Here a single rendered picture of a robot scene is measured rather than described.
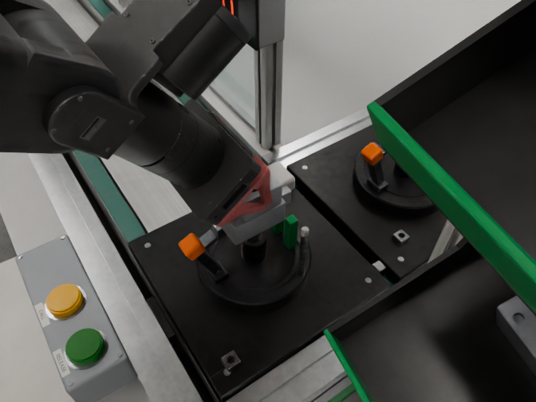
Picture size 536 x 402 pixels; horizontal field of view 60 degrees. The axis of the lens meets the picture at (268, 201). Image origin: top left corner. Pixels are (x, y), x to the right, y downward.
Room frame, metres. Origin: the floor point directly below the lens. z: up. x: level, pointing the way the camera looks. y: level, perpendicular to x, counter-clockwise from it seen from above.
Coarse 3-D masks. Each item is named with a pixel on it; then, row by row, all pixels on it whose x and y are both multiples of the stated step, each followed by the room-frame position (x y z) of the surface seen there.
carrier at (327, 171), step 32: (320, 160) 0.52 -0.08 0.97; (352, 160) 0.52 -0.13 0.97; (384, 160) 0.50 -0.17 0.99; (320, 192) 0.45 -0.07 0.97; (352, 192) 0.45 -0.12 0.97; (384, 192) 0.43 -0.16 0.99; (416, 192) 0.43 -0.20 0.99; (352, 224) 0.39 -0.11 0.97; (384, 224) 0.39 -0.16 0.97; (416, 224) 0.39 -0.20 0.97; (384, 256) 0.34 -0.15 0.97; (416, 256) 0.34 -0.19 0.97
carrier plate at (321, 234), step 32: (192, 224) 0.39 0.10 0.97; (320, 224) 0.39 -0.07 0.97; (160, 256) 0.34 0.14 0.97; (320, 256) 0.34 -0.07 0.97; (352, 256) 0.34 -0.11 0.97; (160, 288) 0.29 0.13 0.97; (192, 288) 0.29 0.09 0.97; (320, 288) 0.29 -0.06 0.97; (352, 288) 0.29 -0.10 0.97; (384, 288) 0.29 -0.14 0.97; (192, 320) 0.25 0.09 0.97; (224, 320) 0.25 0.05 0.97; (256, 320) 0.25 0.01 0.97; (288, 320) 0.25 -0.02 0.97; (320, 320) 0.25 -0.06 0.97; (192, 352) 0.22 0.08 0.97; (224, 352) 0.21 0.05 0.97; (256, 352) 0.21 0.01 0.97; (288, 352) 0.21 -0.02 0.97; (224, 384) 0.18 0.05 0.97
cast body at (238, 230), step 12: (276, 180) 0.32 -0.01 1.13; (252, 192) 0.31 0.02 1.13; (276, 192) 0.31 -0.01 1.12; (288, 192) 0.34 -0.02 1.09; (276, 204) 0.31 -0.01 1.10; (252, 216) 0.30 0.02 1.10; (264, 216) 0.30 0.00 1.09; (276, 216) 0.31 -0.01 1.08; (228, 228) 0.29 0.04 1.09; (240, 228) 0.29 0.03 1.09; (252, 228) 0.30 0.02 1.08; (264, 228) 0.30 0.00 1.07; (240, 240) 0.29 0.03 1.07
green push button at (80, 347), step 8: (88, 328) 0.24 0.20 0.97; (72, 336) 0.23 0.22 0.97; (80, 336) 0.23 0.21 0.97; (88, 336) 0.23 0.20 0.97; (96, 336) 0.23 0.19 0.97; (72, 344) 0.22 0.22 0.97; (80, 344) 0.22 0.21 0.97; (88, 344) 0.22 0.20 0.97; (96, 344) 0.22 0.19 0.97; (72, 352) 0.21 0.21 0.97; (80, 352) 0.21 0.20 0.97; (88, 352) 0.21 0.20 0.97; (96, 352) 0.21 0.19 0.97; (72, 360) 0.21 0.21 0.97; (80, 360) 0.21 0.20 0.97; (88, 360) 0.21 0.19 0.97
